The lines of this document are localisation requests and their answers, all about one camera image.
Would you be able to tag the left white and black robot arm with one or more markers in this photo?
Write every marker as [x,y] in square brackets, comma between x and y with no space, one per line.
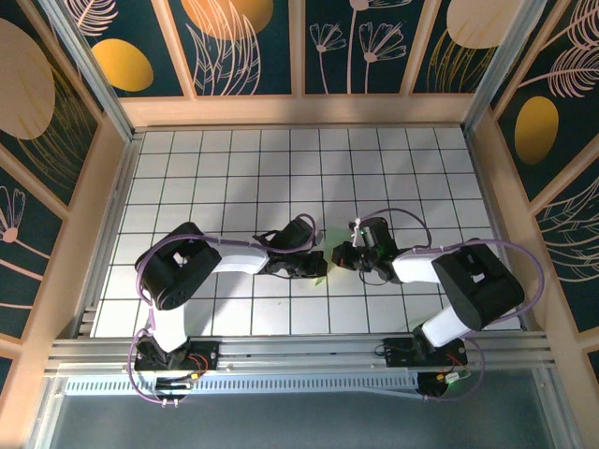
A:
[173,276]

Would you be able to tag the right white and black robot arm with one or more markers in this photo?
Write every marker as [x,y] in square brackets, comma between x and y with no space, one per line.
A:
[477,290]

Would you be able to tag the wide aluminium frame rail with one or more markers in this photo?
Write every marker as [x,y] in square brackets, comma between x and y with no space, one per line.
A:
[304,355]

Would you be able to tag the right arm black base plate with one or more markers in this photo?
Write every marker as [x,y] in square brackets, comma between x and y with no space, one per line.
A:
[398,355]

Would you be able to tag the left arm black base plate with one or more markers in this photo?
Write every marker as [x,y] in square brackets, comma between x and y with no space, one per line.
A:
[210,351]

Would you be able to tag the aluminium side rail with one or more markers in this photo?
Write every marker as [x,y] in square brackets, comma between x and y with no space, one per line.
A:
[125,178]
[484,178]

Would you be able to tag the aluminium corner post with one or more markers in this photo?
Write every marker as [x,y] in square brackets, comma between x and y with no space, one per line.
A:
[92,70]
[500,70]

